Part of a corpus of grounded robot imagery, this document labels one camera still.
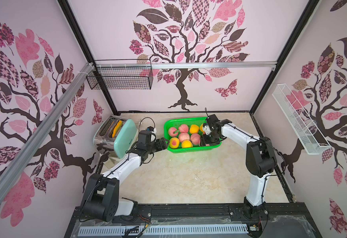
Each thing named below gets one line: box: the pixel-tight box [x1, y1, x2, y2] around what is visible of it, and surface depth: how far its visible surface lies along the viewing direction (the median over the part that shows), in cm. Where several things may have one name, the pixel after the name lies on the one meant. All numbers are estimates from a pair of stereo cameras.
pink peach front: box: [168, 126, 179, 137], surface depth 102 cm
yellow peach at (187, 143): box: [181, 139, 193, 148], surface depth 95 cm
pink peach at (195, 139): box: [190, 132, 201, 147], surface depth 99 cm
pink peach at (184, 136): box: [178, 132, 190, 143], surface depth 99 cm
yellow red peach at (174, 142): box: [169, 136, 180, 149], surface depth 97 cm
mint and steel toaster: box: [93, 115, 139, 159], surface depth 89 cm
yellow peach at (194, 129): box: [189, 124, 200, 134], surface depth 106 cm
